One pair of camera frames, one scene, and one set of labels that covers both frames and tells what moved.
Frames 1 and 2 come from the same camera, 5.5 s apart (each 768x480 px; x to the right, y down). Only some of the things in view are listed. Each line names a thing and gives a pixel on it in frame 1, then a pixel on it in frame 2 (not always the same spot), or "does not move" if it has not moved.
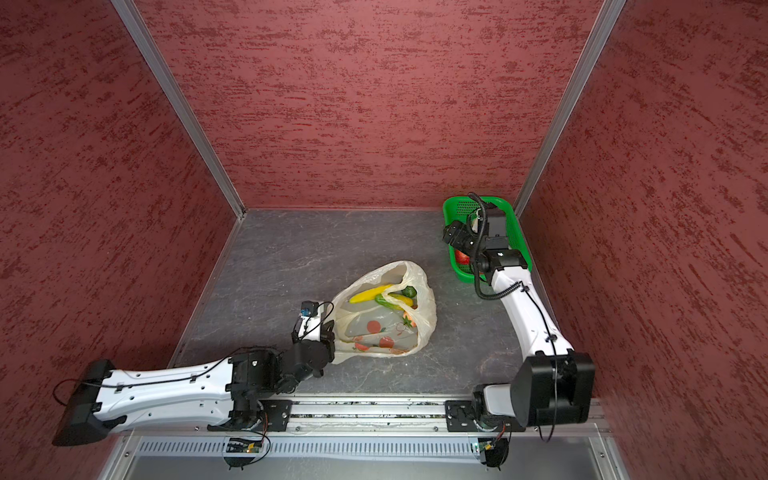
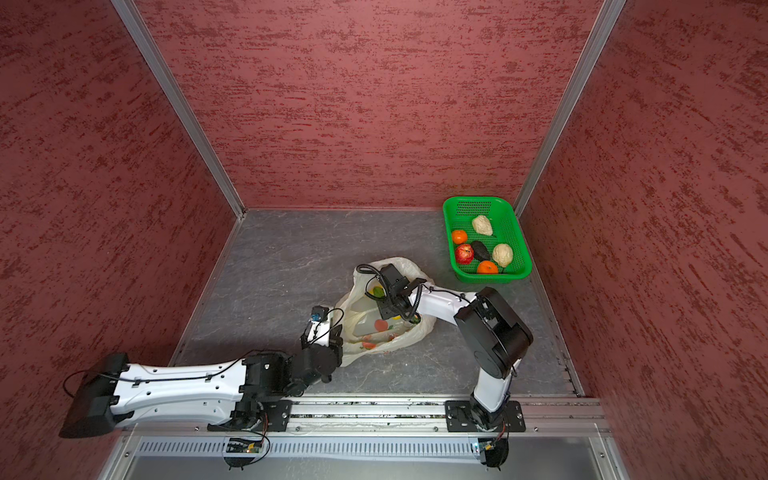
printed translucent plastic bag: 386,311 does not move
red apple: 461,258 does not move
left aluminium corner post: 144,38 does not move
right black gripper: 463,231 → 386,313
